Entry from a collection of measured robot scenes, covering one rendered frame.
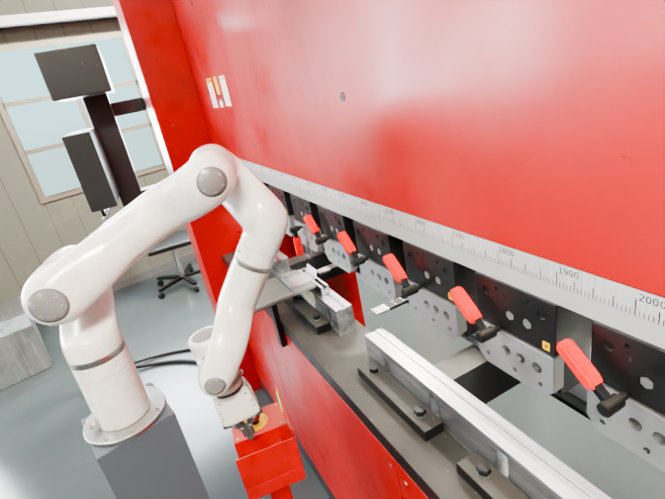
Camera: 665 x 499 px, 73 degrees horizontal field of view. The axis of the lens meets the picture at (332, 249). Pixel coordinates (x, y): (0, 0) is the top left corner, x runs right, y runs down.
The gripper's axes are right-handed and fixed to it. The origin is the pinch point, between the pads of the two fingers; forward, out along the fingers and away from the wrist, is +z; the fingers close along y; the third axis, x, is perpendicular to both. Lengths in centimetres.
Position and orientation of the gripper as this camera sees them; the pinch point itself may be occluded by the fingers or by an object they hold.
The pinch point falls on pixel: (248, 431)
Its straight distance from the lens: 130.3
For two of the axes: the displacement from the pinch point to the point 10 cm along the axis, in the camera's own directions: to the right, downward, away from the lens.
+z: 2.6, 8.8, 4.0
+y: -9.1, 3.6, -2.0
